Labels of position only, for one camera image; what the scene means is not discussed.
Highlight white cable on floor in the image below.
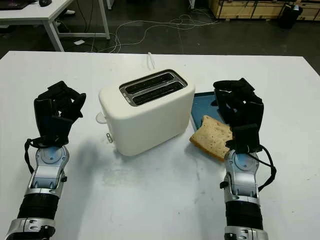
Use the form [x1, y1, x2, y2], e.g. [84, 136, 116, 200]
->
[92, 13, 221, 53]

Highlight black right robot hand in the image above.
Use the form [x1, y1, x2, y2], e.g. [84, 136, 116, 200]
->
[211, 77, 265, 151]

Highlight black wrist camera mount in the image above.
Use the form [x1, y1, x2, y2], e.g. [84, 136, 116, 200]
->
[232, 124, 261, 153]
[48, 116, 75, 146]

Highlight brown bread slice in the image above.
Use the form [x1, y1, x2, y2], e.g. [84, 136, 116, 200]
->
[189, 114, 235, 163]

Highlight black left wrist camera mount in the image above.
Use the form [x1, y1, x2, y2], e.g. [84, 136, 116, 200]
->
[48, 116, 75, 146]

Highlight blue plastic tray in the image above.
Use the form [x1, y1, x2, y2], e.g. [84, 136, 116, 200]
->
[191, 91, 235, 132]

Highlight white table frame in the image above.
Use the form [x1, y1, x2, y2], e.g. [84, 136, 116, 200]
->
[107, 0, 196, 11]

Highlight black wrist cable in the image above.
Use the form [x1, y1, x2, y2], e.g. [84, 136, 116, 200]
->
[249, 146, 277, 193]
[24, 137, 68, 175]

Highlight cream two-slot toaster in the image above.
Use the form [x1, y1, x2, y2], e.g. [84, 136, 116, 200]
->
[98, 68, 196, 158]

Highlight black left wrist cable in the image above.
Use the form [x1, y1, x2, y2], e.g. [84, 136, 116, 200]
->
[24, 137, 68, 175]

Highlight dark desk mat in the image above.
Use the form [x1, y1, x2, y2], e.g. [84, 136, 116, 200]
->
[0, 0, 35, 10]

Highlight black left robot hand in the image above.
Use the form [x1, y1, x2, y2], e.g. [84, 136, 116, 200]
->
[33, 80, 87, 141]

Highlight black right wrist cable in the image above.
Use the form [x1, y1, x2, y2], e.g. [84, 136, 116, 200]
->
[249, 146, 277, 193]

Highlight stacked wooden crates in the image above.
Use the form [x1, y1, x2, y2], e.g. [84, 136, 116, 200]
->
[209, 0, 320, 21]

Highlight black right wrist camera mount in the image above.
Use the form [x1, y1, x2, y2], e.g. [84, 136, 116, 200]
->
[232, 124, 261, 153]

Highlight white toaster power cord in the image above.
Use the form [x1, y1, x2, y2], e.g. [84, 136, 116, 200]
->
[146, 51, 156, 70]

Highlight white office desk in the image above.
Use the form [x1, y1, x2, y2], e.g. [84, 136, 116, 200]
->
[0, 0, 111, 53]

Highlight black waste bin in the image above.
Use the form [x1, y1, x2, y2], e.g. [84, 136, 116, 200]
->
[277, 4, 304, 30]

